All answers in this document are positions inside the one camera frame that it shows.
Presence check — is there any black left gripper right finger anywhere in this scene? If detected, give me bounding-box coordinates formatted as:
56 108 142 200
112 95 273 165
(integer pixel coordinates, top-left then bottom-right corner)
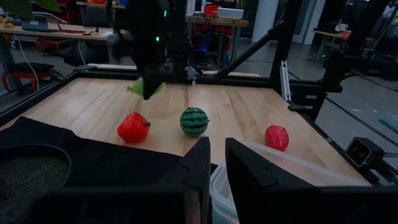
225 138 398 224

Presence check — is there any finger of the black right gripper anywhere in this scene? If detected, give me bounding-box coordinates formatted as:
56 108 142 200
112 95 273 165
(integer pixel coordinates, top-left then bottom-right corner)
142 76 165 100

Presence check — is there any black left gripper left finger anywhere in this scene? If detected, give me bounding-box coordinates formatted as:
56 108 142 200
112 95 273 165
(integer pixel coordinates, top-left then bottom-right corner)
30 136 212 224

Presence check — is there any round light green toy fruit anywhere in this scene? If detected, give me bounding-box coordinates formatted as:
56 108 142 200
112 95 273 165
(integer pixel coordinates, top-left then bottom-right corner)
127 77 166 97

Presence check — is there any red toy fruit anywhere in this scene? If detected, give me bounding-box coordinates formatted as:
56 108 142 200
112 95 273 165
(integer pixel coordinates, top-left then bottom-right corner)
117 112 152 144

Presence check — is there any striped toy watermelon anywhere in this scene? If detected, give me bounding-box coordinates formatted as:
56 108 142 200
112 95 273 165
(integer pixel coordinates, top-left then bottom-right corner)
179 107 210 138

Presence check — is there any pink toy dragon fruit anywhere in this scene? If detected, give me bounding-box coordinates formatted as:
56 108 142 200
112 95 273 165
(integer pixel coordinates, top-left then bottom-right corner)
264 124 290 152

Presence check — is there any white box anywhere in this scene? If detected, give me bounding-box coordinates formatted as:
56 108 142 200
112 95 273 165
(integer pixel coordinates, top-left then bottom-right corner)
216 6 245 20

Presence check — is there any black cloth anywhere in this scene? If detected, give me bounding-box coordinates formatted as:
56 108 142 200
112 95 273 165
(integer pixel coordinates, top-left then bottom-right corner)
0 116 218 190

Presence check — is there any wooden background desk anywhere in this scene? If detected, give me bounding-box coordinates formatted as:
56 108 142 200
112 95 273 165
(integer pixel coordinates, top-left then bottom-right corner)
0 23 113 42

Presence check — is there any white pillar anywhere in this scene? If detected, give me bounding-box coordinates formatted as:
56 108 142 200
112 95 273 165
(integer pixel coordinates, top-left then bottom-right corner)
251 0 280 43

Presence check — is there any laptop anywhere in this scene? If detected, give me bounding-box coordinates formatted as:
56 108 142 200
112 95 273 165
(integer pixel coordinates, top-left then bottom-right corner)
21 14 50 32

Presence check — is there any red and black chair base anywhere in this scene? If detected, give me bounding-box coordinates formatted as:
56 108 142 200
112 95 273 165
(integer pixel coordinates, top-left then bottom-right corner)
1 62 54 95

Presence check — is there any green leafy plant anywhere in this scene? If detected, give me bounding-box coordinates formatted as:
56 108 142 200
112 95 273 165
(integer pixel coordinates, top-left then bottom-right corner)
0 0 62 21

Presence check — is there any black metal rig frame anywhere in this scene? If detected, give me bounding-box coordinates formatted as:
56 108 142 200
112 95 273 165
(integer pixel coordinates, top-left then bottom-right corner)
0 0 398 187

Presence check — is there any silver aluminium bracket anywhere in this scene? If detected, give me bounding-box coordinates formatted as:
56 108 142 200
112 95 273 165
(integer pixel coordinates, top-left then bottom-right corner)
280 60 292 102

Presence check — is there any black table-level camera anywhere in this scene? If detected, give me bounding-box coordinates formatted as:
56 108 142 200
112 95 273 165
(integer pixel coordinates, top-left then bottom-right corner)
345 136 386 169

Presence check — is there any white cable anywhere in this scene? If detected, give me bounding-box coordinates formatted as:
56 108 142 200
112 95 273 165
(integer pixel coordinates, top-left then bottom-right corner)
17 39 40 91

